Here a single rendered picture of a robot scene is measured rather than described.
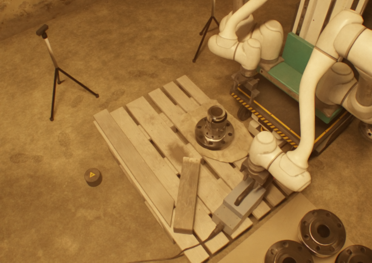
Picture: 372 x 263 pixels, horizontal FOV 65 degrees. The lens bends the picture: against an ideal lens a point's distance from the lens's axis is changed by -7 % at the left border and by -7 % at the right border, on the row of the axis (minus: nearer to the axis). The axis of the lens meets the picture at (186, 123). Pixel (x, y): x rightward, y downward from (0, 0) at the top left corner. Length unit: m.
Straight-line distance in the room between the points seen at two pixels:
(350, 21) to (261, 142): 0.56
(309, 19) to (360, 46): 0.81
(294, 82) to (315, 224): 0.83
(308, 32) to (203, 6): 1.80
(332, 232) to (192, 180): 0.82
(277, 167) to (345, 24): 0.60
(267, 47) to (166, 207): 1.10
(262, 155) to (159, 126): 1.03
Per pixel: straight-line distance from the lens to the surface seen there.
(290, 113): 2.12
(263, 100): 2.14
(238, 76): 1.73
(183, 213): 1.76
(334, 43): 1.21
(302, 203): 2.15
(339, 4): 1.86
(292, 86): 1.96
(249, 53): 1.65
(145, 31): 3.23
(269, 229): 2.02
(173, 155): 2.04
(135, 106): 2.31
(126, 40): 3.14
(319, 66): 1.24
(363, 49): 1.18
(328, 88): 1.78
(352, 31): 1.20
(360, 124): 2.66
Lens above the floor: 1.87
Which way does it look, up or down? 52 degrees down
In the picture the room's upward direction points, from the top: straight up
